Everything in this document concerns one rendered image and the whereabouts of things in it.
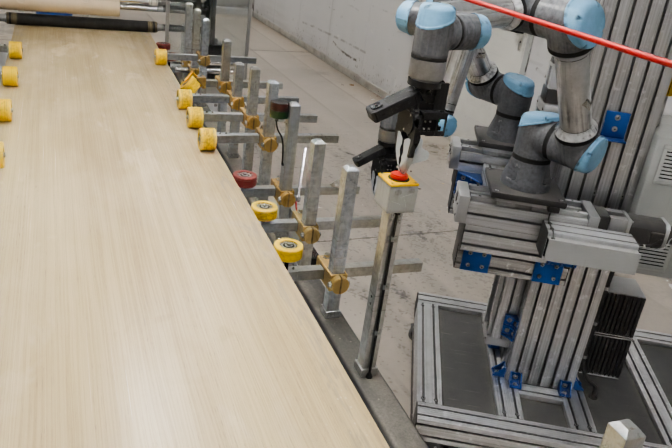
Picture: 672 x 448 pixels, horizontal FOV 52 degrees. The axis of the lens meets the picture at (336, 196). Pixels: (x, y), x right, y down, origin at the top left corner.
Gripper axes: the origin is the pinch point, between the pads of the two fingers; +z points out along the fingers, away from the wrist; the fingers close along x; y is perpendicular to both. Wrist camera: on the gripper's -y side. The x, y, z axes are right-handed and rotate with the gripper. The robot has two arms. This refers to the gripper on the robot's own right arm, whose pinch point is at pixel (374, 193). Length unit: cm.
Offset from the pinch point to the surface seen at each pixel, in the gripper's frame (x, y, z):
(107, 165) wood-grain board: 11, -90, -7
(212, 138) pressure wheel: 21, -55, -13
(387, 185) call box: -82, -38, -39
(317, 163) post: -31, -35, -24
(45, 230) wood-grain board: -34, -108, -7
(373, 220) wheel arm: -26.5, -12.1, -2.4
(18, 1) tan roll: 225, -124, -22
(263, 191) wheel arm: -1.5, -41.6, -2.4
